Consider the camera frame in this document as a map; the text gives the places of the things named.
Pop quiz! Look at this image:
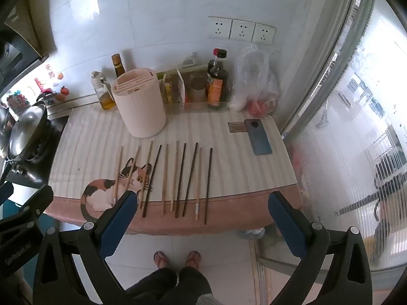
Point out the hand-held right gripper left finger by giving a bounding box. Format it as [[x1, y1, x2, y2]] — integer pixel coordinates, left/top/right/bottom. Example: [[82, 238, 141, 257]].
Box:
[[32, 190, 138, 305]]

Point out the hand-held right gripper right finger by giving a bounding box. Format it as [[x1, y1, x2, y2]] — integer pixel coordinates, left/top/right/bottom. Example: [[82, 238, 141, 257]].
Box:
[[268, 191, 373, 305]]

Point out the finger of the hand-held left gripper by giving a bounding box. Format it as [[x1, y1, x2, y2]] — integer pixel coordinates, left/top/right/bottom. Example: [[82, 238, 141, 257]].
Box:
[[0, 182, 14, 207], [0, 184, 54, 288]]

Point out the dark wooden chopstick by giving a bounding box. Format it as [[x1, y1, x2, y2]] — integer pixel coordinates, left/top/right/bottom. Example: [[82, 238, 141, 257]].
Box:
[[204, 147, 213, 225], [175, 143, 187, 219], [142, 144, 163, 219], [182, 142, 199, 218]]

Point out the beige round utensil holder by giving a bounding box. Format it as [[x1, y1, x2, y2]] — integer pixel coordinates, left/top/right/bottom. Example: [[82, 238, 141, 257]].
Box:
[[111, 67, 167, 138]]

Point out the teal cabinet door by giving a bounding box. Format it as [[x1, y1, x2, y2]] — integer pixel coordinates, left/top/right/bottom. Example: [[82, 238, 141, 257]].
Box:
[[41, 214, 61, 234]]

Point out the grey round object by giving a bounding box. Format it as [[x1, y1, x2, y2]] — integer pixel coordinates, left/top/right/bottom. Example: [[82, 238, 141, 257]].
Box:
[[237, 227, 265, 241]]

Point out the wok with steel lid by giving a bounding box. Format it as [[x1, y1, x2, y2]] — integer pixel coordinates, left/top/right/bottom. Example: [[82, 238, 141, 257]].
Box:
[[7, 101, 52, 163]]

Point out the person's left leg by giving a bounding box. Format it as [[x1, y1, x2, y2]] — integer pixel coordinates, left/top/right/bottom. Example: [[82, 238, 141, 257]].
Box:
[[125, 250, 177, 305]]

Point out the person's leg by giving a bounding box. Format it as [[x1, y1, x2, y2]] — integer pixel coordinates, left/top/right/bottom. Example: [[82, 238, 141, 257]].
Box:
[[176, 250, 213, 305], [125, 250, 177, 305]]

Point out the striped cat print tablecloth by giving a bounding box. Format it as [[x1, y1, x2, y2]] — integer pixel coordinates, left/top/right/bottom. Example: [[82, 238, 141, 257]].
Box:
[[44, 106, 303, 235]]

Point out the black gas stove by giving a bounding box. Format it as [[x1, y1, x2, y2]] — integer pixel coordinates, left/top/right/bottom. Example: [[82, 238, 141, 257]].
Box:
[[6, 116, 69, 187]]

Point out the blue smartphone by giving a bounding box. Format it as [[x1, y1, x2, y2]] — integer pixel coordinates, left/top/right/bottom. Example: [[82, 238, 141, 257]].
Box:
[[244, 119, 273, 156]]

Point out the person's right leg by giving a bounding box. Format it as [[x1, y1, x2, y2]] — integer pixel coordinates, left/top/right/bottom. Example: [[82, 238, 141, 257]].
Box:
[[176, 250, 213, 305]]

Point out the red ladle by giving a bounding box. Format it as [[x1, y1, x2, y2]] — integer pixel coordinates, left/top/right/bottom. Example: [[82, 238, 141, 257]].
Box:
[[34, 78, 55, 95]]

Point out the red tomato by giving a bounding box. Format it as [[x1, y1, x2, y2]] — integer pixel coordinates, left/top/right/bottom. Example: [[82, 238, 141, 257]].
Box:
[[249, 99, 275, 117]]

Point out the oil bottle with white pump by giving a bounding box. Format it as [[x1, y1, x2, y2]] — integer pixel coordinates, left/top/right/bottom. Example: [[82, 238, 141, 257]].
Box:
[[91, 71, 116, 111]]

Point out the range hood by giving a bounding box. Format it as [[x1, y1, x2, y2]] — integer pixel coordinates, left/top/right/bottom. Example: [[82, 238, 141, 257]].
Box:
[[0, 16, 44, 84]]

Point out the clear plastic organizer tray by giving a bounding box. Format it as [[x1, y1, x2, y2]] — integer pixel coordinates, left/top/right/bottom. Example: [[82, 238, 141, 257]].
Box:
[[157, 65, 230, 109]]

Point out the yellow seasoning box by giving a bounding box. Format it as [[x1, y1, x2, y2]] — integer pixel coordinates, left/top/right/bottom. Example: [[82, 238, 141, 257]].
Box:
[[161, 74, 174, 104]]

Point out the black cap sauce bottle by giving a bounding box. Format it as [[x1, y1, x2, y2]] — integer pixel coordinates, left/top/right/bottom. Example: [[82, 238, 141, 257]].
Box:
[[207, 50, 229, 109]]

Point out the clear plastic bag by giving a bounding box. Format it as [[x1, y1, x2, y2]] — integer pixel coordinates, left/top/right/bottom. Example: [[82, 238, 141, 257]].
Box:
[[230, 44, 281, 117]]

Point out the brown lid spice jar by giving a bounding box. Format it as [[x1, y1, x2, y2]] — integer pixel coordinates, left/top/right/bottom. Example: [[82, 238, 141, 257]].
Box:
[[190, 77, 207, 102]]

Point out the dark bottle with gold cap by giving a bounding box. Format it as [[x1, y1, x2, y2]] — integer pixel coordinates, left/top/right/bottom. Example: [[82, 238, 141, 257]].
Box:
[[111, 53, 127, 79]]

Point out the red cap sauce bottle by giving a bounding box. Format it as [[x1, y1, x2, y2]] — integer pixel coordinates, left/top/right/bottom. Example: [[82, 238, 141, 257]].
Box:
[[207, 48, 224, 74]]

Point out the white seasoning packet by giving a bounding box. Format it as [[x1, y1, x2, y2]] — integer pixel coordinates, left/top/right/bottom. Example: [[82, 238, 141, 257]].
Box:
[[181, 52, 209, 69]]

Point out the beige wall cabinet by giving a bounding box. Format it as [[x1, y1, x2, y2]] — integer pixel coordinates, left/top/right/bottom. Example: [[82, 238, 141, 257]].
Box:
[[4, 0, 49, 58]]

